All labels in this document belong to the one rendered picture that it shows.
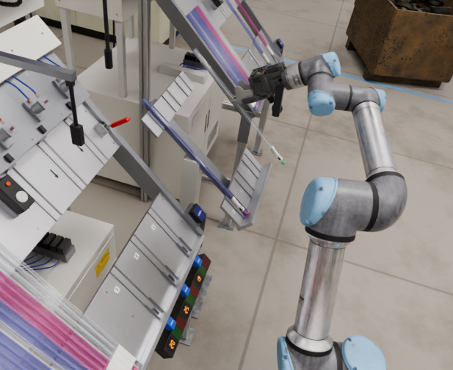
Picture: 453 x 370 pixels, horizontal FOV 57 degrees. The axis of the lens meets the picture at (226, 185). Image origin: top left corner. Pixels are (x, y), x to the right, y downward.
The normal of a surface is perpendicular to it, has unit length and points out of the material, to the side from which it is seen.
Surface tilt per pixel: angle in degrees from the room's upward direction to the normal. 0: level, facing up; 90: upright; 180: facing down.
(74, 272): 0
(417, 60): 90
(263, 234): 0
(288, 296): 0
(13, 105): 47
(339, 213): 62
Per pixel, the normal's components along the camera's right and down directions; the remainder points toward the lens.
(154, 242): 0.78, -0.31
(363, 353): 0.26, -0.72
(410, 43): 0.04, 0.67
